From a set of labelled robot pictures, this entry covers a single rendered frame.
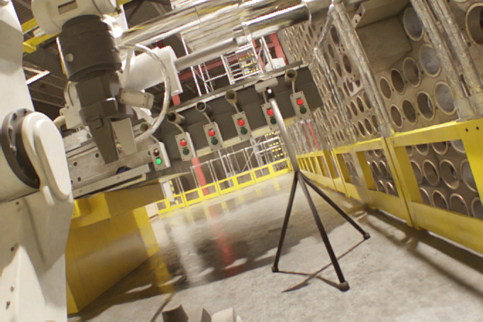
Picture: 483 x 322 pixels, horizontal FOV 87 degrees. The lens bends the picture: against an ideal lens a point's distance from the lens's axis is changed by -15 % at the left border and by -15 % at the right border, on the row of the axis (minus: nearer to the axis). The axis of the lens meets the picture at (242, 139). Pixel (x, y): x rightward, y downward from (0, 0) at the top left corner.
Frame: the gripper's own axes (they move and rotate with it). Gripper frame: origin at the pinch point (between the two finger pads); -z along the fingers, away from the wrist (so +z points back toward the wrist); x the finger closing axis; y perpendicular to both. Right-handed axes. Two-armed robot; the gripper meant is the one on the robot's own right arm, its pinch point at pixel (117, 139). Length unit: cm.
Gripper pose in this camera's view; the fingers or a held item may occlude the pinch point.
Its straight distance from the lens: 48.5
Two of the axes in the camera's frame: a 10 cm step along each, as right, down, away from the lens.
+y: -9.5, 3.1, -0.9
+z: -3.1, -9.5, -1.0
